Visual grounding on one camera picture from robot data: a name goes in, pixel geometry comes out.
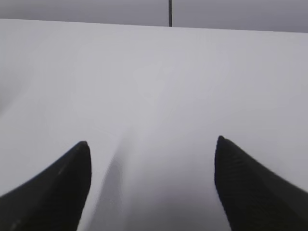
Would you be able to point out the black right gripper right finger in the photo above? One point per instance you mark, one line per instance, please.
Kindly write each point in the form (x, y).
(253, 197)

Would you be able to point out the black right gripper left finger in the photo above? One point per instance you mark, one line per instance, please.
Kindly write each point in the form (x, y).
(54, 199)

